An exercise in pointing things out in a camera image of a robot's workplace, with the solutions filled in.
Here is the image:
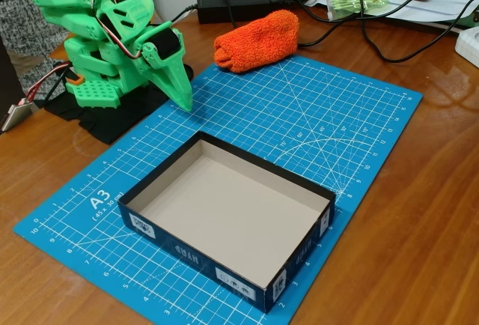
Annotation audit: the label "orange fuzzy sock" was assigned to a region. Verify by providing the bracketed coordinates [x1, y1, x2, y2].
[213, 9, 300, 75]

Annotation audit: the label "white box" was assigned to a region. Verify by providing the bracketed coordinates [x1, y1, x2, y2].
[454, 25, 479, 68]

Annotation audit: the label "black base mat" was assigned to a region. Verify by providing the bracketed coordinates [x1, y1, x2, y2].
[43, 62, 195, 145]

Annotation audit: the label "blue A3 cutting mat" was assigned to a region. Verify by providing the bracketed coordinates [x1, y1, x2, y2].
[13, 55, 424, 325]

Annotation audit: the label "large black power adapter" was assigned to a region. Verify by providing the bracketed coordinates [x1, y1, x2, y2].
[196, 0, 297, 25]

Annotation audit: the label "dark blue cardboard box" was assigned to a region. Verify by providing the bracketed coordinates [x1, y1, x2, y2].
[117, 131, 337, 315]

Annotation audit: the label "grey patterned fabric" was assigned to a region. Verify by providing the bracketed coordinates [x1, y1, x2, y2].
[0, 0, 82, 97]

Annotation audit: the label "small grey circuit board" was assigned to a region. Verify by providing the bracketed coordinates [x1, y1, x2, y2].
[1, 102, 35, 133]

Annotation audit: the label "white papers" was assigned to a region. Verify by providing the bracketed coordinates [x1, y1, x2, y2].
[295, 0, 479, 34]

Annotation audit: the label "thin black cable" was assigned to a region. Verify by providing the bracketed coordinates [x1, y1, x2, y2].
[163, 4, 200, 29]

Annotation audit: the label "looped black power cable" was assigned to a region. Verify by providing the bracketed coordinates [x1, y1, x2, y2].
[219, 0, 479, 47]

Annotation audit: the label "red and black wires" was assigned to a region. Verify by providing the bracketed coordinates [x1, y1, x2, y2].
[22, 61, 76, 108]

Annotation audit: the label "long black power cable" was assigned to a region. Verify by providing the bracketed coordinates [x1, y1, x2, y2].
[313, 0, 479, 64]

